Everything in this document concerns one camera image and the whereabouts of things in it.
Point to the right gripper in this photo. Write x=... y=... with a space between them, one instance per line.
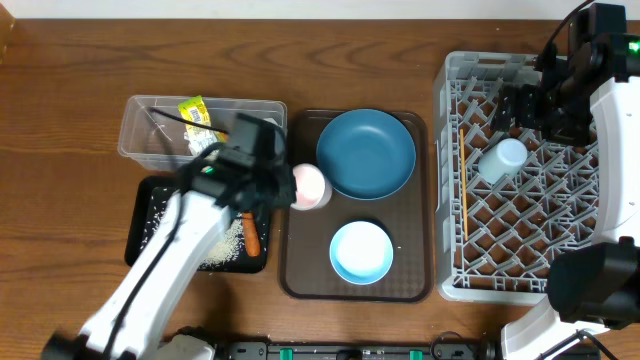
x=577 y=134

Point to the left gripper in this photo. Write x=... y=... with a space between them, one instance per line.
x=288 y=195

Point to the light blue cup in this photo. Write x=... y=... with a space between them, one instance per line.
x=505 y=158

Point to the wooden chopstick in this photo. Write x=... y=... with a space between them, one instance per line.
x=463 y=171

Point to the yellow green snack wrapper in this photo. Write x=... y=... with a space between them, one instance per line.
x=194 y=111

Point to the pink cup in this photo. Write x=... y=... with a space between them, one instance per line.
x=313 y=189

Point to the orange carrot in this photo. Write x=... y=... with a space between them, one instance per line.
x=251 y=237

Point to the grey dishwasher rack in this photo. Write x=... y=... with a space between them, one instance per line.
x=520 y=224

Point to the light blue rice bowl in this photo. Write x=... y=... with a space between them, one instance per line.
x=361 y=253

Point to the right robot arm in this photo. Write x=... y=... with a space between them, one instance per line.
x=596 y=288

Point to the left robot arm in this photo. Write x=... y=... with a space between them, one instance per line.
x=131 y=323

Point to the white rice pile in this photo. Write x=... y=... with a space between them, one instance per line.
x=223 y=253

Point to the clear plastic bin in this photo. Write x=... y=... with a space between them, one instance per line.
x=160 y=144

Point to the black plastic tray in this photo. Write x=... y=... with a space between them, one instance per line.
x=162 y=187

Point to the dark blue plate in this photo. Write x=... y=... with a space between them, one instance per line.
x=366 y=154

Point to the brown serving tray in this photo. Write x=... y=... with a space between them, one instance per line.
x=305 y=269

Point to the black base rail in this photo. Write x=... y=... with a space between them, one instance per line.
x=196 y=343

